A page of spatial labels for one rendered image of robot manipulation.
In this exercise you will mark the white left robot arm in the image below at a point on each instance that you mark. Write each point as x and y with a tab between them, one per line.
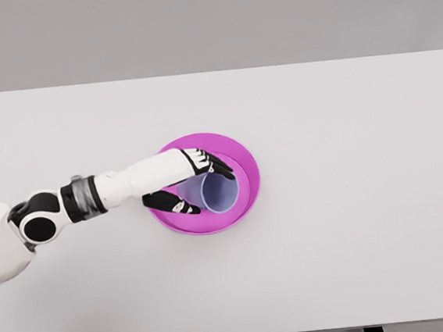
53	213

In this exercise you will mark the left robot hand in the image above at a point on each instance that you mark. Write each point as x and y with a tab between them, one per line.
163	171

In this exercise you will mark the magenta plate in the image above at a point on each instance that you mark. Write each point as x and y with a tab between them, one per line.
248	171

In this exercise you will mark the pale lavender cup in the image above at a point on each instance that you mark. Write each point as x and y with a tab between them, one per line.
221	191

